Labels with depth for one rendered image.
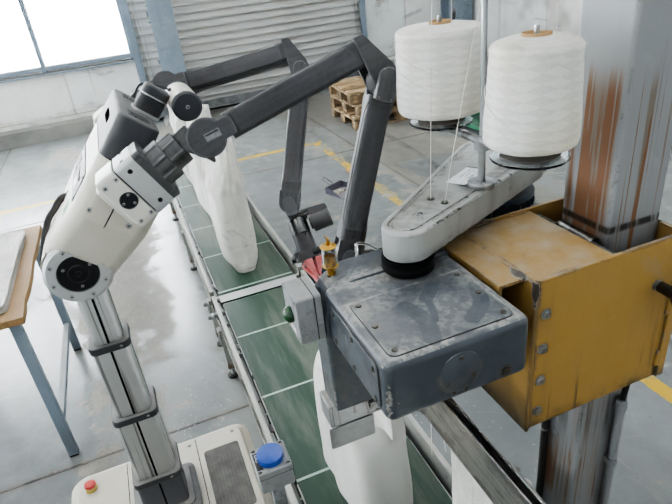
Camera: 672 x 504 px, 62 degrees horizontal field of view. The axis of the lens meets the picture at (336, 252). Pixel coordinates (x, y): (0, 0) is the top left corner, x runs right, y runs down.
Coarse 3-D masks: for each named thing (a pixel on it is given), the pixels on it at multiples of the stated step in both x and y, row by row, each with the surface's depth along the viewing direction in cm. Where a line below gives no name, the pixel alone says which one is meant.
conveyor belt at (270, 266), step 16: (192, 192) 410; (192, 208) 382; (192, 224) 358; (208, 224) 356; (256, 224) 348; (208, 240) 335; (256, 240) 328; (208, 256) 316; (272, 256) 308; (208, 272) 318; (224, 272) 298; (256, 272) 294; (272, 272) 293; (288, 272) 291; (224, 288) 283; (240, 288) 282; (272, 288) 286
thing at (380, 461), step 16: (320, 368) 155; (320, 384) 155; (320, 400) 157; (320, 416) 166; (384, 416) 128; (320, 432) 171; (384, 432) 134; (400, 432) 137; (336, 448) 148; (352, 448) 137; (368, 448) 135; (384, 448) 135; (400, 448) 137; (336, 464) 158; (352, 464) 141; (368, 464) 137; (384, 464) 138; (400, 464) 139; (336, 480) 164; (352, 480) 146; (368, 480) 139; (384, 480) 140; (400, 480) 141; (352, 496) 149; (368, 496) 141; (384, 496) 143; (400, 496) 144
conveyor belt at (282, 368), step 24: (240, 312) 262; (264, 312) 260; (240, 336) 245; (264, 336) 244; (288, 336) 242; (264, 360) 229; (288, 360) 227; (312, 360) 226; (264, 384) 216; (288, 384) 215; (312, 384) 213; (264, 408) 217; (288, 408) 203; (312, 408) 202; (288, 432) 193; (312, 432) 192; (312, 456) 183; (408, 456) 178; (312, 480) 174; (432, 480) 170
